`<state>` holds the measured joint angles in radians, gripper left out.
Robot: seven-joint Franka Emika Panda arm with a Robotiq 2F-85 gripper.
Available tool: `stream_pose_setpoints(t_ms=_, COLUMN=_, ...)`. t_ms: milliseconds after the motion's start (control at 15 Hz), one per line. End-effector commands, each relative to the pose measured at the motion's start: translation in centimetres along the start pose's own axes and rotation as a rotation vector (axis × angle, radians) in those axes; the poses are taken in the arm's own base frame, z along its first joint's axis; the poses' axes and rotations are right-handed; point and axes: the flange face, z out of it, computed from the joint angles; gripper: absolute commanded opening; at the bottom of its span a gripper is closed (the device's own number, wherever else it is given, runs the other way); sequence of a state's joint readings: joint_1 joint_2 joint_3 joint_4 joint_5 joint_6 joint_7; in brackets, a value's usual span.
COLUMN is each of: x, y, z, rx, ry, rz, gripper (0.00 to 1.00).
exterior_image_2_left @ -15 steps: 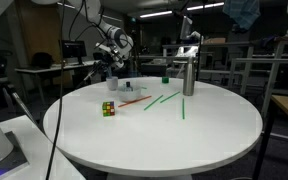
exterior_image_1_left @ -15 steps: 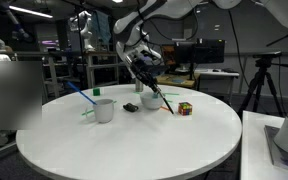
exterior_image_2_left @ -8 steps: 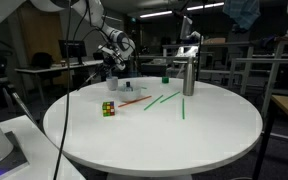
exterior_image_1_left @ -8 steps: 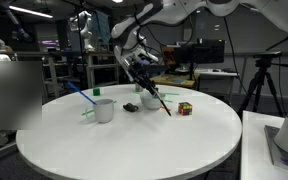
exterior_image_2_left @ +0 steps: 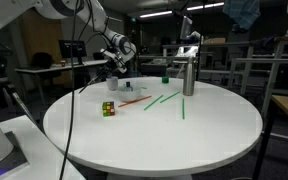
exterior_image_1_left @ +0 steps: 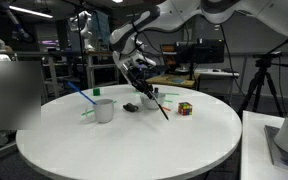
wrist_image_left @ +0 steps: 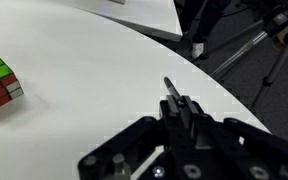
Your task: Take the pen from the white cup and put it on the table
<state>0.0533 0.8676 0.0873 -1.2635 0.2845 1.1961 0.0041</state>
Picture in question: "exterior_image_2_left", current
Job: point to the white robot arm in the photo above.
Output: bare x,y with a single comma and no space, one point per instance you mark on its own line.
124,45

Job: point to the grey base plate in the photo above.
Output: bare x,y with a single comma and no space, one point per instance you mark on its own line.
17,156

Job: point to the green thin stick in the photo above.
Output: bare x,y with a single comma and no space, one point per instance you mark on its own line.
153,102
170,97
144,88
183,108

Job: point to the black computer monitor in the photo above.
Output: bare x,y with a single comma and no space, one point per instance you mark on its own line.
67,49

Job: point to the grey metal frame table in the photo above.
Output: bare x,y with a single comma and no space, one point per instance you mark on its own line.
267,60

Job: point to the small clear container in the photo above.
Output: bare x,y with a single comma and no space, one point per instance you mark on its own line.
129,95

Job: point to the white office desk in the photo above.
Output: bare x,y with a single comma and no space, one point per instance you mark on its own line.
84,64

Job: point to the black office chair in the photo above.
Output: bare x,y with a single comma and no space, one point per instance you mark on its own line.
41,60

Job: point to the multicoloured Rubik's cube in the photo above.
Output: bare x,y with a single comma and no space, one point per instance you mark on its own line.
108,109

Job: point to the small brown paper cup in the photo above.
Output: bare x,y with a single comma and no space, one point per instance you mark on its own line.
63,63

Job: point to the silver metal bottle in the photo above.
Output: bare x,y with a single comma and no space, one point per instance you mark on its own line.
188,80

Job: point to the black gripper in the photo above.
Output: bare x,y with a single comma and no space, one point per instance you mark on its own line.
110,65

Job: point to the white cup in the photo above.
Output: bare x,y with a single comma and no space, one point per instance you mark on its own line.
112,84

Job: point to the orange thin stick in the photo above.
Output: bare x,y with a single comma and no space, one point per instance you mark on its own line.
134,101

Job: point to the white platform board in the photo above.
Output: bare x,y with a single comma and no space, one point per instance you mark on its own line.
40,150

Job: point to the blue checked cloth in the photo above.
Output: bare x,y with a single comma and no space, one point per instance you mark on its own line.
242,11

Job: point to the small green block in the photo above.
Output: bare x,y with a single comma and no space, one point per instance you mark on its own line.
165,80

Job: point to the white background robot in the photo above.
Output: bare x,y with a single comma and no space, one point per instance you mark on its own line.
190,35

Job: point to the long ceiling light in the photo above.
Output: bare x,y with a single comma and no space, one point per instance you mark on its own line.
155,14
205,6

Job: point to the grey metal rod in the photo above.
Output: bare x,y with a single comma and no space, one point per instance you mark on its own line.
20,103

